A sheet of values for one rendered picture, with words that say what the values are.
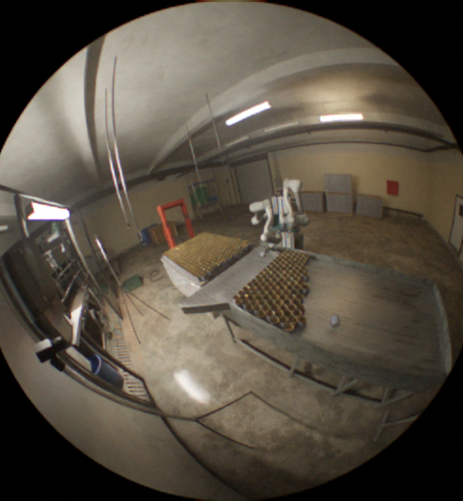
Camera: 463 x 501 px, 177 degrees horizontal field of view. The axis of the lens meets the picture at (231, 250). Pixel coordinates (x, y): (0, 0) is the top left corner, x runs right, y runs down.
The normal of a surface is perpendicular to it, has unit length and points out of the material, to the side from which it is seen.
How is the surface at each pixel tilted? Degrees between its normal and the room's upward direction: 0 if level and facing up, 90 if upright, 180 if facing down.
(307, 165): 90
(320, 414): 0
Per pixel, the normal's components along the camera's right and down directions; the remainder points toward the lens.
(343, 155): -0.69, 0.45
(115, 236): 0.69, 0.18
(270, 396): -0.21, -0.88
